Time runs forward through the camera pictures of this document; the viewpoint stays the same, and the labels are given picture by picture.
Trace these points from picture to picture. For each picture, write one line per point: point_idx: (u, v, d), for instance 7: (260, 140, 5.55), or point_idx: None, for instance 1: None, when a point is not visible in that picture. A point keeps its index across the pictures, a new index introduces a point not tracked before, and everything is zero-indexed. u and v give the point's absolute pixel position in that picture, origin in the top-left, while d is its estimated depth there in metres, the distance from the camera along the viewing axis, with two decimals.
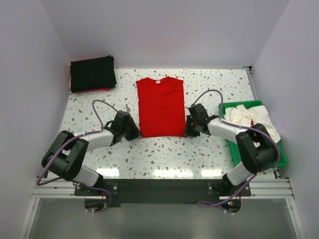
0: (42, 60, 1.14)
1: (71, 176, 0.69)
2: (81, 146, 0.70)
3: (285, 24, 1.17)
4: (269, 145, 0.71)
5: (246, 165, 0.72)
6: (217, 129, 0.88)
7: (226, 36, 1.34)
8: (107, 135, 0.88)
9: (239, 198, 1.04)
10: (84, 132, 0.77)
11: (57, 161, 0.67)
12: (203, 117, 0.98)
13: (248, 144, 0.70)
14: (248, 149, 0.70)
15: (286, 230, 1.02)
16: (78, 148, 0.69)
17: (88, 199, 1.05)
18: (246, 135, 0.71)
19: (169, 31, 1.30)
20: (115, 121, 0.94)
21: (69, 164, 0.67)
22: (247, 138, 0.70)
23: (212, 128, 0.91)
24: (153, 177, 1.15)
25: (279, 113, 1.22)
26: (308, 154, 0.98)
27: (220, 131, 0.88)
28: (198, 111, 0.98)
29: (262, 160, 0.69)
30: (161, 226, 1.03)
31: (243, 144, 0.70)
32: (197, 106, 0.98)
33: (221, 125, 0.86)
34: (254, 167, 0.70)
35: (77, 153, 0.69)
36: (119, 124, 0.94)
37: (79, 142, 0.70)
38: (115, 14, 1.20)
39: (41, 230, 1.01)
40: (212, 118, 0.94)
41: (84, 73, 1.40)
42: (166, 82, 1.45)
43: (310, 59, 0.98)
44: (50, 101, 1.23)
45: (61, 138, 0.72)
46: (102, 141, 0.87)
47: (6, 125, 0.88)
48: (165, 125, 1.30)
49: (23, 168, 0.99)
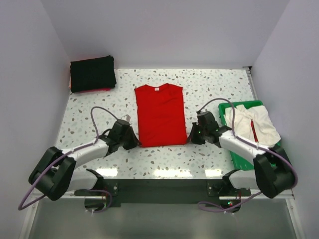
0: (42, 60, 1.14)
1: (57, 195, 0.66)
2: (68, 166, 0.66)
3: (285, 24, 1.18)
4: (288, 170, 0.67)
5: (262, 189, 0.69)
6: (229, 144, 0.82)
7: (226, 36, 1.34)
8: (101, 147, 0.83)
9: (239, 198, 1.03)
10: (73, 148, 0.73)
11: (43, 180, 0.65)
12: (213, 127, 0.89)
13: (267, 169, 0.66)
14: (267, 175, 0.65)
15: (286, 230, 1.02)
16: (64, 168, 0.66)
17: (88, 199, 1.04)
18: (265, 158, 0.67)
19: (169, 30, 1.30)
20: (113, 129, 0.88)
21: (54, 184, 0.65)
22: (267, 163, 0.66)
23: (222, 141, 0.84)
24: (153, 177, 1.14)
25: (279, 113, 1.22)
26: (308, 154, 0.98)
27: (232, 147, 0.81)
28: (208, 121, 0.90)
29: (280, 185, 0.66)
30: (161, 227, 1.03)
31: (261, 168, 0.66)
32: (208, 116, 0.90)
33: (234, 140, 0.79)
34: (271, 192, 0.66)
35: (62, 174, 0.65)
36: (117, 133, 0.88)
37: (66, 161, 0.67)
38: (115, 14, 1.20)
39: (42, 230, 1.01)
40: (223, 130, 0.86)
41: (84, 73, 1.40)
42: (165, 89, 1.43)
43: (310, 59, 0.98)
44: (50, 101, 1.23)
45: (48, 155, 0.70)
46: (96, 154, 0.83)
47: (7, 125, 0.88)
48: (166, 134, 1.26)
49: (23, 168, 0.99)
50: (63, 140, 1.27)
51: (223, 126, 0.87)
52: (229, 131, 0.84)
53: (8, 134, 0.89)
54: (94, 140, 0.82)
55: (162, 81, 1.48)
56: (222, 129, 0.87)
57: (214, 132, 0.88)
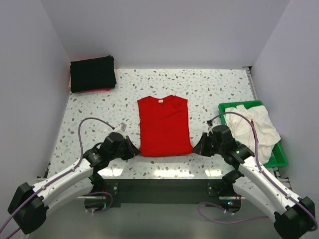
0: (42, 60, 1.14)
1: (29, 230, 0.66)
2: (35, 208, 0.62)
3: (285, 24, 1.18)
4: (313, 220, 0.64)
5: (282, 232, 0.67)
6: (251, 176, 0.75)
7: (226, 35, 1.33)
8: (83, 172, 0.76)
9: (239, 198, 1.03)
10: (43, 185, 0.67)
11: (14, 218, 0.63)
12: (230, 146, 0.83)
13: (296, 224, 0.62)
14: (295, 228, 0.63)
15: None
16: (31, 210, 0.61)
17: (88, 199, 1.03)
18: (295, 213, 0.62)
19: (169, 31, 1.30)
20: (104, 146, 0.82)
21: (23, 225, 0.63)
22: (297, 220, 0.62)
23: (242, 169, 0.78)
24: (153, 177, 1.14)
25: (279, 113, 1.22)
26: (308, 154, 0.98)
27: (254, 180, 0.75)
28: (225, 139, 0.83)
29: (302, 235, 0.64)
30: None
31: (291, 224, 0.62)
32: (225, 132, 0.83)
33: (259, 176, 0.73)
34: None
35: (30, 216, 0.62)
36: (107, 151, 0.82)
37: (34, 203, 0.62)
38: (115, 14, 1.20)
39: None
40: (243, 153, 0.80)
41: (85, 73, 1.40)
42: (170, 101, 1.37)
43: (310, 59, 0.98)
44: (50, 102, 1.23)
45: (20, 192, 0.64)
46: (80, 178, 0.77)
47: (7, 125, 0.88)
48: (171, 145, 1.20)
49: (23, 168, 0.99)
50: (63, 140, 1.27)
51: (243, 149, 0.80)
52: (252, 159, 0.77)
53: (8, 134, 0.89)
54: (73, 168, 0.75)
55: (162, 81, 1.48)
56: (241, 150, 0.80)
57: (232, 152, 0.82)
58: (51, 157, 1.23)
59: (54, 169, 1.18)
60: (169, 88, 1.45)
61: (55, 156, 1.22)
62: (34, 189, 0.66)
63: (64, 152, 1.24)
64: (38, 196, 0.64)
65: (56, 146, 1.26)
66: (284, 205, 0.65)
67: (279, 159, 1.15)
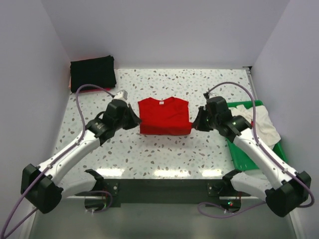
0: (42, 60, 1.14)
1: (48, 210, 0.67)
2: (46, 188, 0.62)
3: (285, 24, 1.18)
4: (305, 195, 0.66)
5: (274, 206, 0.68)
6: (247, 148, 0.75)
7: (226, 36, 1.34)
8: (88, 144, 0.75)
9: (238, 198, 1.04)
10: (50, 164, 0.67)
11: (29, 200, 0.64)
12: (225, 117, 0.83)
13: (290, 198, 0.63)
14: (288, 201, 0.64)
15: (286, 230, 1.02)
16: (43, 191, 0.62)
17: (89, 199, 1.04)
18: (291, 187, 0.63)
19: (169, 30, 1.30)
20: (107, 114, 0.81)
21: (40, 206, 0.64)
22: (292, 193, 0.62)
23: (238, 142, 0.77)
24: (153, 177, 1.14)
25: (279, 113, 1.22)
26: (308, 154, 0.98)
27: (248, 152, 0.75)
28: (220, 109, 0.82)
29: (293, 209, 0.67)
30: (161, 226, 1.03)
31: (285, 197, 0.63)
32: (220, 103, 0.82)
33: (255, 148, 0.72)
34: (283, 214, 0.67)
35: (43, 196, 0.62)
36: (111, 118, 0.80)
37: (43, 182, 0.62)
38: (115, 14, 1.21)
39: (41, 230, 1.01)
40: (240, 123, 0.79)
41: (84, 73, 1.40)
42: (170, 103, 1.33)
43: (310, 58, 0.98)
44: (50, 101, 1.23)
45: (26, 174, 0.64)
46: (86, 151, 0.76)
47: (7, 125, 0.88)
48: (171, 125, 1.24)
49: (23, 168, 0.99)
50: (63, 140, 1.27)
51: (240, 119, 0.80)
52: (248, 131, 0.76)
53: (8, 134, 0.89)
54: (77, 141, 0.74)
55: (162, 81, 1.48)
56: (239, 122, 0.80)
57: (228, 123, 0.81)
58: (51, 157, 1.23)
59: None
60: (169, 87, 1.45)
61: None
62: (39, 170, 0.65)
63: None
64: (46, 176, 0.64)
65: (56, 146, 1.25)
66: (281, 180, 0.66)
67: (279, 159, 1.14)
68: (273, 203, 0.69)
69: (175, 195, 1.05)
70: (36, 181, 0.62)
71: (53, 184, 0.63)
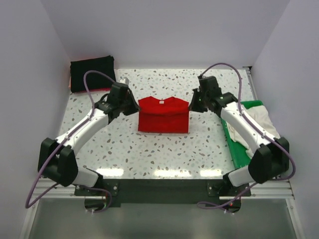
0: (42, 60, 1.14)
1: (68, 183, 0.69)
2: (66, 157, 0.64)
3: (285, 24, 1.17)
4: (283, 162, 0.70)
5: (254, 173, 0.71)
6: (233, 119, 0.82)
7: (226, 36, 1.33)
8: (100, 119, 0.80)
9: (239, 198, 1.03)
10: (68, 134, 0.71)
11: (48, 172, 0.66)
12: (214, 94, 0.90)
13: (268, 160, 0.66)
14: (265, 164, 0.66)
15: (286, 230, 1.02)
16: (62, 160, 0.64)
17: (89, 199, 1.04)
18: (267, 150, 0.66)
19: (169, 31, 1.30)
20: (111, 94, 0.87)
21: (61, 176, 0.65)
22: (269, 155, 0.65)
23: (224, 113, 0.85)
24: (153, 177, 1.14)
25: (279, 113, 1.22)
26: (308, 154, 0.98)
27: (234, 123, 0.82)
28: (210, 86, 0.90)
29: (273, 175, 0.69)
30: (161, 226, 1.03)
31: (263, 159, 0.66)
32: (211, 80, 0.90)
33: (239, 118, 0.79)
34: (263, 179, 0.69)
35: (64, 165, 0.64)
36: (115, 98, 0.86)
37: (64, 152, 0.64)
38: (115, 14, 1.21)
39: (41, 229, 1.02)
40: (227, 99, 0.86)
41: (85, 73, 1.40)
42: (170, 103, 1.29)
43: (310, 58, 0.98)
44: (50, 101, 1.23)
45: (46, 147, 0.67)
46: (97, 126, 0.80)
47: (7, 125, 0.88)
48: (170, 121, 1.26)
49: (22, 168, 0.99)
50: None
51: (228, 95, 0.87)
52: (234, 104, 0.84)
53: (8, 134, 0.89)
54: (89, 115, 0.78)
55: (162, 81, 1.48)
56: (225, 97, 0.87)
57: (216, 98, 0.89)
58: None
59: None
60: (169, 88, 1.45)
61: None
62: (58, 142, 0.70)
63: None
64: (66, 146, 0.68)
65: None
66: (259, 144, 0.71)
67: None
68: (253, 170, 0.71)
69: (175, 195, 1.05)
70: (55, 151, 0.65)
71: (73, 153, 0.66)
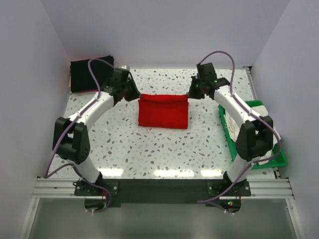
0: (42, 59, 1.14)
1: (80, 159, 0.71)
2: (81, 131, 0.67)
3: (285, 24, 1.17)
4: (268, 139, 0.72)
5: (240, 149, 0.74)
6: (224, 100, 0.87)
7: (226, 36, 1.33)
8: (107, 101, 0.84)
9: (239, 198, 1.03)
10: (79, 112, 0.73)
11: (62, 149, 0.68)
12: (210, 78, 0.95)
13: (251, 133, 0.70)
14: (249, 139, 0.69)
15: (286, 230, 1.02)
16: (77, 134, 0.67)
17: (88, 199, 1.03)
18: (252, 126, 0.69)
19: (169, 30, 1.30)
20: (114, 78, 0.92)
21: (76, 151, 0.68)
22: (252, 130, 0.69)
23: (217, 95, 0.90)
24: (153, 177, 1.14)
25: (279, 113, 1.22)
26: (308, 154, 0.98)
27: (225, 103, 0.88)
28: (206, 71, 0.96)
29: (256, 151, 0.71)
30: (161, 226, 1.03)
31: (246, 133, 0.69)
32: (207, 65, 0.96)
33: (230, 98, 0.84)
34: (248, 155, 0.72)
35: (79, 139, 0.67)
36: (118, 81, 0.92)
37: (78, 128, 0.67)
38: (115, 14, 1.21)
39: (41, 230, 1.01)
40: (221, 82, 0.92)
41: (85, 73, 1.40)
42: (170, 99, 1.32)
43: (310, 58, 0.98)
44: (50, 101, 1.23)
45: (58, 126, 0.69)
46: (103, 108, 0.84)
47: (7, 125, 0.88)
48: (170, 116, 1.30)
49: (22, 168, 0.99)
50: None
51: (222, 79, 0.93)
52: (226, 87, 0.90)
53: (8, 134, 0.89)
54: (96, 97, 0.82)
55: (162, 81, 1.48)
56: (219, 81, 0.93)
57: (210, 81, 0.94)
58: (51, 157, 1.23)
59: (54, 169, 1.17)
60: (169, 87, 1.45)
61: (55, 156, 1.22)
62: (70, 120, 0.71)
63: None
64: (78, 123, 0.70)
65: None
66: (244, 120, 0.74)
67: (279, 159, 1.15)
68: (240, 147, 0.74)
69: (175, 195, 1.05)
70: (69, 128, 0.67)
71: (86, 128, 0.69)
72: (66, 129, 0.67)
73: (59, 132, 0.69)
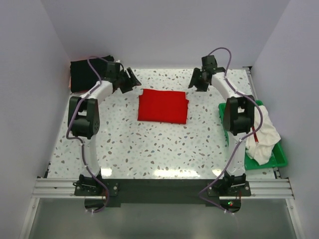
0: (42, 59, 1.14)
1: (93, 133, 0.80)
2: (94, 104, 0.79)
3: (285, 24, 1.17)
4: (249, 115, 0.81)
5: (226, 124, 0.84)
6: (218, 82, 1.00)
7: (226, 35, 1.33)
8: (107, 85, 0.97)
9: (239, 198, 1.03)
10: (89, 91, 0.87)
11: (77, 122, 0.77)
12: (211, 66, 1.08)
13: (235, 107, 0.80)
14: (232, 110, 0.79)
15: (286, 230, 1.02)
16: (91, 106, 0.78)
17: (88, 199, 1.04)
18: (236, 100, 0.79)
19: (169, 31, 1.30)
20: (109, 70, 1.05)
21: (90, 122, 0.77)
22: (236, 103, 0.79)
23: (214, 79, 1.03)
24: (153, 177, 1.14)
25: (279, 113, 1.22)
26: (307, 153, 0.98)
27: (219, 85, 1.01)
28: (209, 62, 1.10)
29: (238, 124, 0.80)
30: (161, 226, 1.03)
31: (230, 106, 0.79)
32: (210, 57, 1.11)
33: (223, 80, 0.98)
34: (232, 127, 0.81)
35: (93, 110, 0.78)
36: (113, 71, 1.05)
37: (91, 101, 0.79)
38: (115, 14, 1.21)
39: (41, 230, 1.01)
40: (219, 70, 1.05)
41: (85, 73, 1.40)
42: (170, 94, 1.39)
43: (309, 58, 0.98)
44: (50, 101, 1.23)
45: (72, 104, 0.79)
46: (105, 91, 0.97)
47: (7, 125, 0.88)
48: (168, 112, 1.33)
49: (22, 167, 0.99)
50: (63, 140, 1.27)
51: (220, 67, 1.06)
52: (222, 73, 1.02)
53: (8, 135, 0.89)
54: (99, 81, 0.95)
55: (162, 81, 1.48)
56: (218, 69, 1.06)
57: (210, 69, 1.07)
58: (51, 157, 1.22)
59: (54, 169, 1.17)
60: (169, 87, 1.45)
61: (55, 156, 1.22)
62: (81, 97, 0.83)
63: (64, 152, 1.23)
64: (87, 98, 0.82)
65: (56, 146, 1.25)
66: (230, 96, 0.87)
67: (279, 159, 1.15)
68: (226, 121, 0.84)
69: (175, 195, 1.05)
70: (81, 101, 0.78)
71: (97, 102, 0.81)
72: (79, 103, 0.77)
73: (73, 107, 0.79)
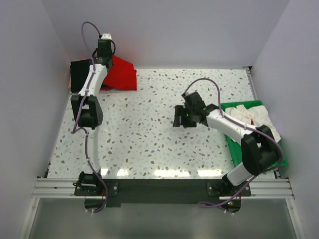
0: (41, 59, 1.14)
1: (98, 123, 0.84)
2: (94, 101, 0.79)
3: (285, 24, 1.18)
4: (272, 149, 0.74)
5: (247, 166, 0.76)
6: (218, 123, 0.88)
7: (226, 35, 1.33)
8: (102, 69, 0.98)
9: (239, 198, 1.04)
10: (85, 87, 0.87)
11: (82, 118, 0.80)
12: (199, 107, 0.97)
13: (254, 147, 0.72)
14: (252, 152, 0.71)
15: (286, 230, 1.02)
16: (92, 104, 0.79)
17: (88, 199, 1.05)
18: (252, 139, 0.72)
19: (169, 31, 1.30)
20: (100, 48, 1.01)
21: (95, 118, 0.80)
22: (253, 143, 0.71)
23: (210, 120, 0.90)
24: (153, 177, 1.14)
25: (279, 113, 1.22)
26: (308, 154, 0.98)
27: (219, 126, 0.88)
28: (194, 101, 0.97)
29: (264, 164, 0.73)
30: (161, 226, 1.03)
31: (248, 147, 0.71)
32: (194, 95, 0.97)
33: (221, 119, 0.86)
34: (258, 170, 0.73)
35: (95, 107, 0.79)
36: (104, 50, 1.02)
37: (90, 99, 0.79)
38: (115, 14, 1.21)
39: (41, 230, 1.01)
40: (211, 109, 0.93)
41: (84, 73, 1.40)
42: (125, 63, 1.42)
43: (310, 58, 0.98)
44: (50, 101, 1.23)
45: (74, 103, 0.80)
46: (101, 75, 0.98)
47: (6, 125, 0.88)
48: (124, 78, 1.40)
49: (22, 168, 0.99)
50: (63, 140, 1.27)
51: (210, 105, 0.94)
52: (216, 111, 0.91)
53: (8, 134, 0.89)
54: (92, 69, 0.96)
55: (162, 81, 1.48)
56: (208, 107, 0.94)
57: (201, 111, 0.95)
58: (51, 157, 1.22)
59: (54, 169, 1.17)
60: (169, 87, 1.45)
61: (55, 156, 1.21)
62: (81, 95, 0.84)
63: (64, 152, 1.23)
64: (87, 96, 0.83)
65: (56, 146, 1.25)
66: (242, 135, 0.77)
67: None
68: (247, 164, 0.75)
69: (175, 195, 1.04)
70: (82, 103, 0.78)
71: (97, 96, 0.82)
72: (81, 103, 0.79)
73: (76, 106, 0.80)
